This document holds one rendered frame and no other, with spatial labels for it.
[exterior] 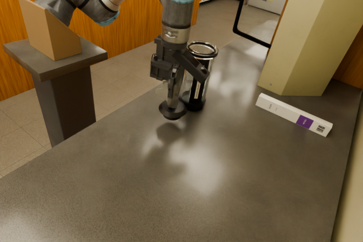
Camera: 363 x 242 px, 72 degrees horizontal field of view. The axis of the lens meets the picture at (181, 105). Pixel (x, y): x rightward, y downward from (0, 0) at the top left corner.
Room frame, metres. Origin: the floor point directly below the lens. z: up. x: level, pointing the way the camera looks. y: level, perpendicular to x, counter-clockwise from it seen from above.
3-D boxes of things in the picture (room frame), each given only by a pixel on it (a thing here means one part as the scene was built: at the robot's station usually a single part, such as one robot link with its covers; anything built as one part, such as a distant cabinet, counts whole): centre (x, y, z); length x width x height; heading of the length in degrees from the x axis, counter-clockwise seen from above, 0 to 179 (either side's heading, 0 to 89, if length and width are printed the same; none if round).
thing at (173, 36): (0.63, 0.05, 1.25); 0.08 x 0.08 x 0.05
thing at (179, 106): (0.63, 0.03, 1.01); 0.09 x 0.09 x 0.07
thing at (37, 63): (1.00, 0.60, 0.92); 0.32 x 0.32 x 0.04; 56
